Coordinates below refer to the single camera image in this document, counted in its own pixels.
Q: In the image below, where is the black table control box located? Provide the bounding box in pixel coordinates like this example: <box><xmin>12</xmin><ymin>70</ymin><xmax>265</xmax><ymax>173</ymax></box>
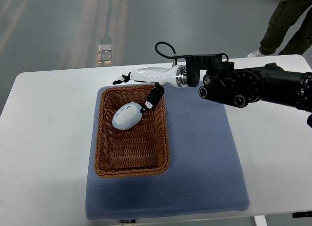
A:
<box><xmin>292</xmin><ymin>211</ymin><xmax>312</xmax><ymax>218</ymax></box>

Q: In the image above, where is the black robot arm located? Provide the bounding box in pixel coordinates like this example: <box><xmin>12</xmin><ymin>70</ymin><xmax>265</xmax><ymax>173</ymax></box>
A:
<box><xmin>164</xmin><ymin>42</ymin><xmax>312</xmax><ymax>112</ymax></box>

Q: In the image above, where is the metal floor socket plate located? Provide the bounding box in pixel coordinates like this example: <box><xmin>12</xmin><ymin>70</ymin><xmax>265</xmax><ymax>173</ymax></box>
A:
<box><xmin>98</xmin><ymin>43</ymin><xmax>112</xmax><ymax>64</ymax></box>

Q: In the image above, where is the white sneaker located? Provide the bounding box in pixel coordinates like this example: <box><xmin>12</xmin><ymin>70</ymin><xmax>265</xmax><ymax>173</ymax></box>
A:
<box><xmin>246</xmin><ymin>50</ymin><xmax>270</xmax><ymax>58</ymax></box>

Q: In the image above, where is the person in olive trousers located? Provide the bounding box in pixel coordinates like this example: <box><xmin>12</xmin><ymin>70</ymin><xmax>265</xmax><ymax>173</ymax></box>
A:
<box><xmin>259</xmin><ymin>0</ymin><xmax>312</xmax><ymax>55</ymax></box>

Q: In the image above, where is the blue quilted mat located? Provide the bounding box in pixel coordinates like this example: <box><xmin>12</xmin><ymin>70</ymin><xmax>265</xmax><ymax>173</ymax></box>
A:
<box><xmin>85</xmin><ymin>85</ymin><xmax>250</xmax><ymax>220</ymax></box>

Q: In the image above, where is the blue white plush toy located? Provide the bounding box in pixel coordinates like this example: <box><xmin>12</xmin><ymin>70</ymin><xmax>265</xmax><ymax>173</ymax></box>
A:
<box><xmin>112</xmin><ymin>102</ymin><xmax>142</xmax><ymax>130</ymax></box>

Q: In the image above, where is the white table leg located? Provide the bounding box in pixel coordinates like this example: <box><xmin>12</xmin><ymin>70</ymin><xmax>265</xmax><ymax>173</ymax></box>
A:
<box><xmin>253</xmin><ymin>215</ymin><xmax>268</xmax><ymax>226</ymax></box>

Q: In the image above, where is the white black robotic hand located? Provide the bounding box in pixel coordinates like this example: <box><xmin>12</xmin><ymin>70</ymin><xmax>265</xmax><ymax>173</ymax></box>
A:
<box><xmin>113</xmin><ymin>65</ymin><xmax>186</xmax><ymax>114</ymax></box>

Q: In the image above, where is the brown wicker basket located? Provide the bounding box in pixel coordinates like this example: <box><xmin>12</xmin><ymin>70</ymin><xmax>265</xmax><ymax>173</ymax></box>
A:
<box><xmin>94</xmin><ymin>85</ymin><xmax>170</xmax><ymax>178</ymax></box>

